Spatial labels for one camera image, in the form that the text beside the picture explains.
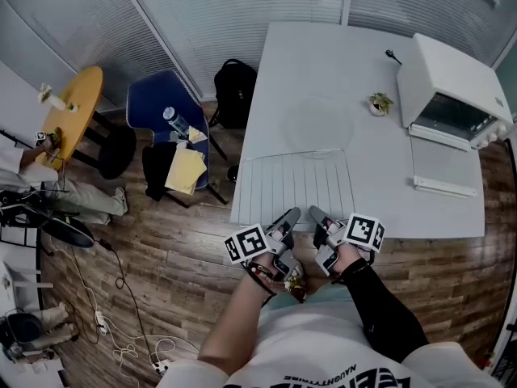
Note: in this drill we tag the small potted plant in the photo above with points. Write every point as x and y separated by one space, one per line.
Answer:
380 103

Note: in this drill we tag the person's left hand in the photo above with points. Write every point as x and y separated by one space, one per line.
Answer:
263 263

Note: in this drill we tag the small green object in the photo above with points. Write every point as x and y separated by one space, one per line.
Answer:
54 136

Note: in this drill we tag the person's right forearm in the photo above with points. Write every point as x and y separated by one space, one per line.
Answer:
379 313

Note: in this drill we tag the yellow round table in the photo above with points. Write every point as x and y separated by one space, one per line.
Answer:
81 103

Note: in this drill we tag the black round stool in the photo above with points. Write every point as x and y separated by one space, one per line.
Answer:
117 152

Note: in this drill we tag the small yellow snack packet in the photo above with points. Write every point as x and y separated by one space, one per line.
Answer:
197 134

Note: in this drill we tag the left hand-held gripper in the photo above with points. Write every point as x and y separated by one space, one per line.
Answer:
246 243

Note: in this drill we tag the clear glass round plate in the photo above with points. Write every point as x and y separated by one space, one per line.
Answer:
319 123

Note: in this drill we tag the person's left forearm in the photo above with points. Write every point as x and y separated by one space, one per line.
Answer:
234 326

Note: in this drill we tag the white vase with flowers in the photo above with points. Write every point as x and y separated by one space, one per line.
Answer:
50 98

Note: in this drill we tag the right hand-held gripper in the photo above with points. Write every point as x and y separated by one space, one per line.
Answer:
363 233

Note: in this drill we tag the yellow paper envelope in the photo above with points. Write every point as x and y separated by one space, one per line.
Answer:
186 170

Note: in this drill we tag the black round object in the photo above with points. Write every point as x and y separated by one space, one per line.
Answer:
233 173

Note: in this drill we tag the white small stool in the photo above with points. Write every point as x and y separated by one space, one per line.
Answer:
24 285

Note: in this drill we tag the black backpack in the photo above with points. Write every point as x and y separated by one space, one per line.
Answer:
234 91

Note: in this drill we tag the blue chair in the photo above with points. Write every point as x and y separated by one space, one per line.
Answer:
149 95

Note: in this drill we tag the black cloth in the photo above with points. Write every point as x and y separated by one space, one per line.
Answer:
159 172

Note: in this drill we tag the white toaster oven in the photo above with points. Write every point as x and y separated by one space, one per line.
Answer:
444 75

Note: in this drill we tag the black power adapter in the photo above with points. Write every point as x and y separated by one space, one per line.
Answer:
106 244

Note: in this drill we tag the person's white shoe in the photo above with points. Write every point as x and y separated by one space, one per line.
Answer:
297 285

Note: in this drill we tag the black power plug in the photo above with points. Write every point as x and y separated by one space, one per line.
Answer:
392 56

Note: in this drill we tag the person's right hand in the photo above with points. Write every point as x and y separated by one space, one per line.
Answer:
349 258

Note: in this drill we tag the black office chair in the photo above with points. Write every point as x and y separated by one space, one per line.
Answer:
68 230

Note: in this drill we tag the clear plastic water bottle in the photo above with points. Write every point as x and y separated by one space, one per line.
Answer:
175 119

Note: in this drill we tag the person's light blue jeans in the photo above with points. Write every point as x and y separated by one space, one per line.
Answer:
331 295

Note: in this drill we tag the white power strip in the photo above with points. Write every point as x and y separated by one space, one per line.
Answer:
161 366
100 321

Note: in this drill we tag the person's white printed shirt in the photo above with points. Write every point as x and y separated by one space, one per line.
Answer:
315 346

